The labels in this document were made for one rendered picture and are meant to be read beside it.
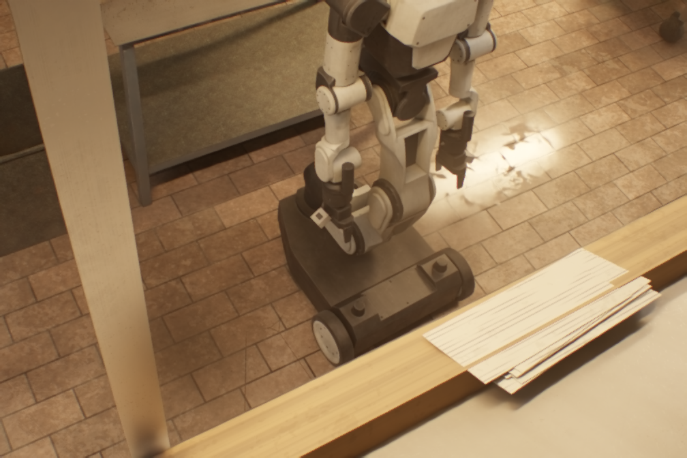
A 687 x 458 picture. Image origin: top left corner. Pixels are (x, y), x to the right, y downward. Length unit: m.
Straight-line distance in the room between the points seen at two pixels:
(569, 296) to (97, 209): 0.57
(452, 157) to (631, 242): 1.55
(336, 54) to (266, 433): 1.31
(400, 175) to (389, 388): 1.56
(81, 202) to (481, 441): 0.45
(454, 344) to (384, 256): 2.01
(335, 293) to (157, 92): 1.12
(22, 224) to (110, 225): 2.51
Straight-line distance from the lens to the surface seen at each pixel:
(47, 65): 0.38
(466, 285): 2.85
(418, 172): 2.36
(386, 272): 2.79
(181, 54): 3.40
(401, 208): 2.35
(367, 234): 2.62
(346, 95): 2.01
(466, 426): 0.77
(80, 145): 0.42
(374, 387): 0.79
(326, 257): 2.79
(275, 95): 3.23
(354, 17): 1.84
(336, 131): 2.11
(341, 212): 2.28
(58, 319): 2.90
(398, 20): 1.92
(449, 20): 1.99
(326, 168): 2.16
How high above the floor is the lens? 2.46
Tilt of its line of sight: 52 degrees down
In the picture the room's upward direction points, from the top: 9 degrees clockwise
